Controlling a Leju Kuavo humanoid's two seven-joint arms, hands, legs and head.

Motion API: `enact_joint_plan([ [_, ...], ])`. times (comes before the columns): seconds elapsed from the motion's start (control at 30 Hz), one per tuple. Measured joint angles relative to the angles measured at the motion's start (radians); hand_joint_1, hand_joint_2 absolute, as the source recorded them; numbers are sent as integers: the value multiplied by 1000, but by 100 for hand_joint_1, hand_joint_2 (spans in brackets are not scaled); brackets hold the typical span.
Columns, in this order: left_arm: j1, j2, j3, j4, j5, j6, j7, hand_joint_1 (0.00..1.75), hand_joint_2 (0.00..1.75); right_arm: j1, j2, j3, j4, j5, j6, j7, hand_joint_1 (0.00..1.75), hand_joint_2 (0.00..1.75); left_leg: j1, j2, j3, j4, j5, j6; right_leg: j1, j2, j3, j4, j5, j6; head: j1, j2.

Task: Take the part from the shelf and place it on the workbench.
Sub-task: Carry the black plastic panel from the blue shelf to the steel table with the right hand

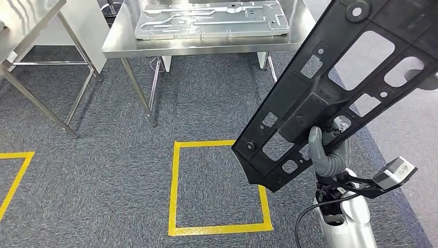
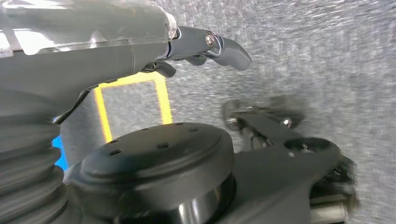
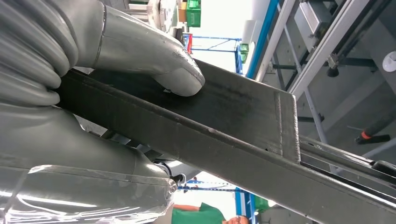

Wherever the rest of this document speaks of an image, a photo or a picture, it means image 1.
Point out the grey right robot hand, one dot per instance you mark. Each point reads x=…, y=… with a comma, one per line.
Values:
x=330, y=164

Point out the black perforated plastic panel part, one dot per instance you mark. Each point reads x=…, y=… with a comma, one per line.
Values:
x=308, y=102

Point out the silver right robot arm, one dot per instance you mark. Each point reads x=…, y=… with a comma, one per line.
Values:
x=352, y=226

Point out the stainless steel workbench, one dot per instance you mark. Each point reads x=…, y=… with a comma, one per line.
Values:
x=205, y=46

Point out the yellow floor tape square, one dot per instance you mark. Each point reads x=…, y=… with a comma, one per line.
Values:
x=219, y=228

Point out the stamped grey metal plate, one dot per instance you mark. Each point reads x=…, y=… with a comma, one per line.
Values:
x=205, y=29

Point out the chrome stanchion with round base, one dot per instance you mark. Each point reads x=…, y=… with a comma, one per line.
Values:
x=110, y=7

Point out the white cabinet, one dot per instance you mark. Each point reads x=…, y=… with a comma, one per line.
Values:
x=85, y=34

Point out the stainless steel side table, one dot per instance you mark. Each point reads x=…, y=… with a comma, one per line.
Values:
x=27, y=24

